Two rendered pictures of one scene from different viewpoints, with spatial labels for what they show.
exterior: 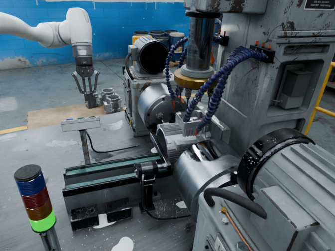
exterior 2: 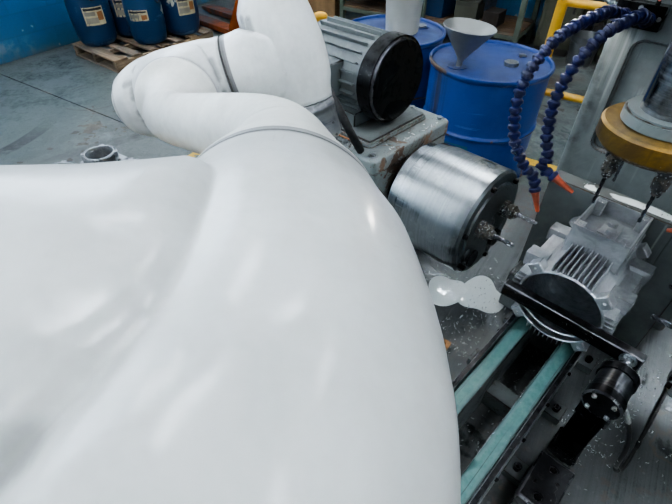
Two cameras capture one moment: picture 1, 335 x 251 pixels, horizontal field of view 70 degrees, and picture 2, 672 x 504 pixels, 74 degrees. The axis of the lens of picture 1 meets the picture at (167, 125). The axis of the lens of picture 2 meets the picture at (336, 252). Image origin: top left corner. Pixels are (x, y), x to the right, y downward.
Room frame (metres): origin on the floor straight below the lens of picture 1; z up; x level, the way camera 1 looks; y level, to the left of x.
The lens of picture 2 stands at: (0.56, 0.63, 1.66)
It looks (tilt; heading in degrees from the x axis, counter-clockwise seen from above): 42 degrees down; 334
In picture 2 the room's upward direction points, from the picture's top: straight up
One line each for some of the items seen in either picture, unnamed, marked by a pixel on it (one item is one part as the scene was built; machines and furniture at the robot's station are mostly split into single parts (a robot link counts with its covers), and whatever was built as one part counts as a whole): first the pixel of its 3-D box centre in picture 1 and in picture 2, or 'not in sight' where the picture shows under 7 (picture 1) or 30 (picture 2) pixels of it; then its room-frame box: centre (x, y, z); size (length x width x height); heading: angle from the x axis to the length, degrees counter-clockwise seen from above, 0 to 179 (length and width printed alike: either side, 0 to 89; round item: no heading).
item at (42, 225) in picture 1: (42, 217); not in sight; (0.45, 0.34, 1.05); 0.06 x 0.06 x 0.04
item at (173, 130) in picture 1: (182, 142); (579, 280); (0.91, -0.07, 1.01); 0.20 x 0.19 x 0.19; 110
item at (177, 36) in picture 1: (159, 48); (137, 10); (6.03, 0.27, 0.37); 1.20 x 0.80 x 0.74; 116
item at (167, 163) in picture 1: (159, 149); (567, 321); (0.85, 0.03, 1.01); 0.26 x 0.04 x 0.03; 20
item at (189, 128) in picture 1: (192, 123); (606, 235); (0.93, -0.11, 1.11); 0.12 x 0.11 x 0.07; 110
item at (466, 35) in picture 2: not in sight; (465, 52); (2.26, -0.86, 0.93); 0.25 x 0.24 x 0.25; 121
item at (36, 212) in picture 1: (39, 205); not in sight; (0.45, 0.34, 1.10); 0.06 x 0.06 x 0.04
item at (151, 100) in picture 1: (159, 105); (433, 197); (1.24, 0.05, 1.04); 0.37 x 0.25 x 0.25; 20
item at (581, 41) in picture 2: not in sight; (582, 49); (3.68, -3.59, 0.14); 0.30 x 0.30 x 0.27
